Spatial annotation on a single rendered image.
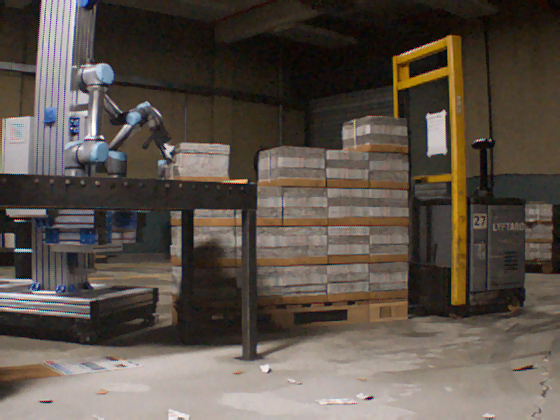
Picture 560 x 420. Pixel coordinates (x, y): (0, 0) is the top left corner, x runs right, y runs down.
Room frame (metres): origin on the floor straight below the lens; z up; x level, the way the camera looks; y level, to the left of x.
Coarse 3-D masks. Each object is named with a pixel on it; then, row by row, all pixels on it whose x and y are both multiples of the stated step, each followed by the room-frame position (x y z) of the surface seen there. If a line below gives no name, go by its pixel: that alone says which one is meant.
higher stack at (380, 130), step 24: (360, 120) 4.34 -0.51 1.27; (384, 120) 4.28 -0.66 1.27; (360, 144) 4.35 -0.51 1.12; (384, 144) 4.27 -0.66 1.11; (408, 144) 4.34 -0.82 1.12; (384, 168) 4.27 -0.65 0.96; (408, 168) 4.33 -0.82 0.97; (384, 192) 4.27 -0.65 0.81; (384, 216) 4.27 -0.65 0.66; (408, 216) 4.33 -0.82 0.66; (384, 240) 4.26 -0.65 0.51; (408, 240) 4.33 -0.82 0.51; (384, 264) 4.26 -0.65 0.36; (408, 264) 4.33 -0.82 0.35; (384, 288) 4.27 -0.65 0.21; (384, 312) 4.27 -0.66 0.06
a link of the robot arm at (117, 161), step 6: (114, 156) 3.96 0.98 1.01; (120, 156) 3.97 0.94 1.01; (126, 156) 4.01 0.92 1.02; (108, 162) 3.98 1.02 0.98; (114, 162) 3.96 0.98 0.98; (120, 162) 3.97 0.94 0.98; (126, 162) 4.01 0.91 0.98; (108, 168) 3.98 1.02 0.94; (114, 168) 3.96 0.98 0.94; (120, 168) 3.97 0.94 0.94; (126, 168) 4.01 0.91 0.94
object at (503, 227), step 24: (432, 216) 4.76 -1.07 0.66; (480, 216) 4.38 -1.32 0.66; (504, 216) 4.46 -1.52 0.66; (432, 240) 4.76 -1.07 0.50; (480, 240) 4.38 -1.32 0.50; (504, 240) 4.46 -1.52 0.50; (480, 264) 4.38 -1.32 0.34; (504, 264) 4.46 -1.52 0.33; (480, 288) 4.38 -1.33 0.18; (504, 288) 4.47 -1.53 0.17
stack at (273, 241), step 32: (288, 192) 4.02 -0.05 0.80; (320, 192) 4.10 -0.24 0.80; (352, 192) 4.19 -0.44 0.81; (224, 256) 3.87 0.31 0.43; (288, 256) 4.02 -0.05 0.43; (320, 256) 4.10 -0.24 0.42; (224, 288) 3.87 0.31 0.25; (288, 288) 4.02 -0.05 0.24; (320, 288) 4.10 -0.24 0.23; (352, 288) 4.18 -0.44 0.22; (224, 320) 4.23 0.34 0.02; (288, 320) 4.02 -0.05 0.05; (320, 320) 4.24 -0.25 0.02; (352, 320) 4.18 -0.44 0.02
